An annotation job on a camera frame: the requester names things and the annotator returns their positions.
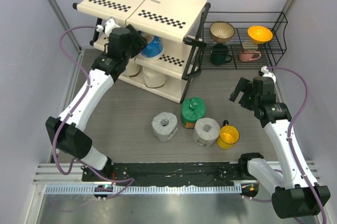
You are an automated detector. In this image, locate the grey paper towel roll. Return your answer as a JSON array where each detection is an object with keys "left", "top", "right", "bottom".
[
  {"left": 151, "top": 112, "right": 178, "bottom": 142},
  {"left": 192, "top": 118, "right": 221, "bottom": 147}
]

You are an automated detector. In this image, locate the pink mug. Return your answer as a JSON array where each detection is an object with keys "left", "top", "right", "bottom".
[{"left": 239, "top": 41, "right": 262, "bottom": 62}]

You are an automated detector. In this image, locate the green paper towel roll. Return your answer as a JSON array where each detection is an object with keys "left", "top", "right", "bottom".
[{"left": 180, "top": 97, "right": 206, "bottom": 128}]

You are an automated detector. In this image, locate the purple cable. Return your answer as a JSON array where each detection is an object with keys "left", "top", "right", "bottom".
[
  {"left": 52, "top": 25, "right": 135, "bottom": 213},
  {"left": 242, "top": 66, "right": 327, "bottom": 224}
]

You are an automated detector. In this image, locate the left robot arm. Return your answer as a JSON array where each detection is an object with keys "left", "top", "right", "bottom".
[{"left": 46, "top": 24, "right": 147, "bottom": 181}]

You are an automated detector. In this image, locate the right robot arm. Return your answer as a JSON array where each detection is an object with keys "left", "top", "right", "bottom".
[{"left": 229, "top": 76, "right": 331, "bottom": 222}]

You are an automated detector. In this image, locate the white slotted cable duct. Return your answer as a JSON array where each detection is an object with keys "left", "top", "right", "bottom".
[{"left": 45, "top": 184, "right": 242, "bottom": 195}]

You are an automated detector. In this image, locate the black wire rack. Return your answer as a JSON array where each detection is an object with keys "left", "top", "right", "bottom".
[{"left": 201, "top": 12, "right": 288, "bottom": 70}]

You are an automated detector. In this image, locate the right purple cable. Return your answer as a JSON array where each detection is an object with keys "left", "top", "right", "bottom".
[{"left": 242, "top": 66, "right": 327, "bottom": 224}]

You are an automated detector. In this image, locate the dark green mug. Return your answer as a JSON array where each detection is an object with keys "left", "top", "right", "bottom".
[{"left": 210, "top": 44, "right": 233, "bottom": 66}]

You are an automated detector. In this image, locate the cream checkered three-tier shelf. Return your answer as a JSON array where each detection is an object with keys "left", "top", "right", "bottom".
[{"left": 73, "top": 0, "right": 210, "bottom": 103}]

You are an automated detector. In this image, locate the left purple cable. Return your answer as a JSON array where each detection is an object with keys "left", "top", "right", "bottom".
[{"left": 52, "top": 25, "right": 135, "bottom": 213}]

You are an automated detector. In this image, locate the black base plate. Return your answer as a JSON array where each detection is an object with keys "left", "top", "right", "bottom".
[{"left": 97, "top": 162, "right": 255, "bottom": 187}]

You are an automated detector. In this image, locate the beige brown bowl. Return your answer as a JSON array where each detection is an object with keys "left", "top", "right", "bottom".
[{"left": 209, "top": 22, "right": 235, "bottom": 44}]

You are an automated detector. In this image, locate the yellow orange bowl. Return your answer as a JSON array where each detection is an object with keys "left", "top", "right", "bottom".
[{"left": 247, "top": 26, "right": 273, "bottom": 45}]

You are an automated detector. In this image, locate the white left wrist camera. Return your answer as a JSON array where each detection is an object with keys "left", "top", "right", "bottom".
[{"left": 95, "top": 17, "right": 120, "bottom": 37}]

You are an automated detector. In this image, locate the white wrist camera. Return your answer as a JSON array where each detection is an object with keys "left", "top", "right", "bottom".
[
  {"left": 95, "top": 17, "right": 120, "bottom": 37},
  {"left": 259, "top": 66, "right": 276, "bottom": 83}
]

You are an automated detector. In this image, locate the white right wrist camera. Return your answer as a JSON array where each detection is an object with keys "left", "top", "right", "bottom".
[{"left": 259, "top": 66, "right": 276, "bottom": 83}]

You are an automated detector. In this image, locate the cream paper towel roll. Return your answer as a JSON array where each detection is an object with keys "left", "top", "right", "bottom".
[
  {"left": 124, "top": 61, "right": 141, "bottom": 77},
  {"left": 142, "top": 67, "right": 166, "bottom": 88}
]

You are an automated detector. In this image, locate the blue white paper towel roll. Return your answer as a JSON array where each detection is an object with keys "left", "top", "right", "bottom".
[{"left": 140, "top": 32, "right": 164, "bottom": 60}]

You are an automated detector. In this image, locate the yellow enamel mug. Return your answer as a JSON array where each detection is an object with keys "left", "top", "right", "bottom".
[{"left": 216, "top": 120, "right": 240, "bottom": 149}]

